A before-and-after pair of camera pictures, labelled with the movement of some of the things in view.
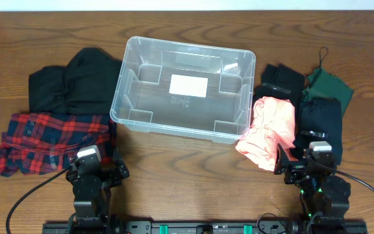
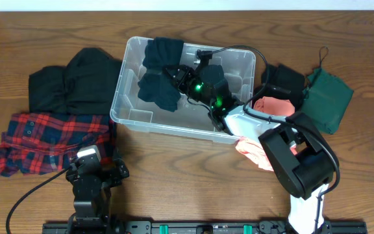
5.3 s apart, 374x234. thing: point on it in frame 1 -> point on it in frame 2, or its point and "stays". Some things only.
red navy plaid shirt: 43,143 stays
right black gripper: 297,166 -> 180,78
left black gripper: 116,169 stays
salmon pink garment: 273,124 stays
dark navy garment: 320,119 -> 155,85
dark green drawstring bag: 323,84 stays
